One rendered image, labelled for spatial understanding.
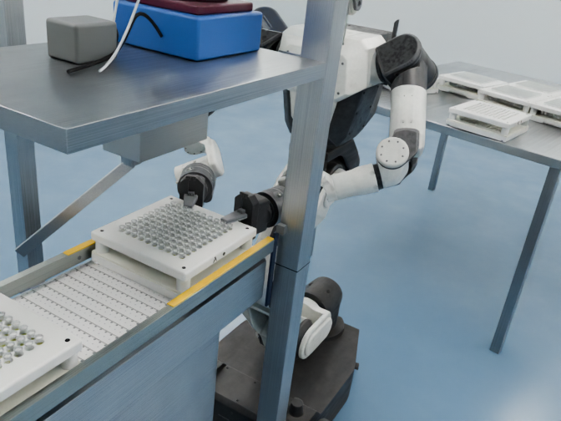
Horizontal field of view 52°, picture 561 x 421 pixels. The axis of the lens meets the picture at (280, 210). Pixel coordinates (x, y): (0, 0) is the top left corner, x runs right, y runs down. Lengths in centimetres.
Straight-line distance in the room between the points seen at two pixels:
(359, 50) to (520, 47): 447
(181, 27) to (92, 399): 63
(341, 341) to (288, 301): 84
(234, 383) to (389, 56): 110
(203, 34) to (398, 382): 166
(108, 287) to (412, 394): 143
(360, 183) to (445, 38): 474
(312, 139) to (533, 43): 484
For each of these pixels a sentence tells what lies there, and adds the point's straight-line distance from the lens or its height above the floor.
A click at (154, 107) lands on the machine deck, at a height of 128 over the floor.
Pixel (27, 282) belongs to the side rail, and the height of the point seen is 85.
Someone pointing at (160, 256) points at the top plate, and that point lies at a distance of 114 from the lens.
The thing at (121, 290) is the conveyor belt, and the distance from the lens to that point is 118.
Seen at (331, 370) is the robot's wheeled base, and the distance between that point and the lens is 206.
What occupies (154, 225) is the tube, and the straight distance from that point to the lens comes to 124.
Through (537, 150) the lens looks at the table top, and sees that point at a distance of 233.
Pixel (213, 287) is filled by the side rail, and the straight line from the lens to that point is 115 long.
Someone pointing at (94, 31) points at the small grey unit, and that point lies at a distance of 98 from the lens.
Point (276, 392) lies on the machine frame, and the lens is 156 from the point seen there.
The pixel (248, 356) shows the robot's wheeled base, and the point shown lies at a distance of 207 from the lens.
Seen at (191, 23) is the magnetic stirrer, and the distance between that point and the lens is 103.
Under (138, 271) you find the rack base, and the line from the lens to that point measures 119.
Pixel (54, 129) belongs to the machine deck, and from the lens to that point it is 69.
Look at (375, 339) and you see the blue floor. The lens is 253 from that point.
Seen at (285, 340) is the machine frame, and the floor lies 60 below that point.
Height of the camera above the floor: 149
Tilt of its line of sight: 25 degrees down
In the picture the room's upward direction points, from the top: 7 degrees clockwise
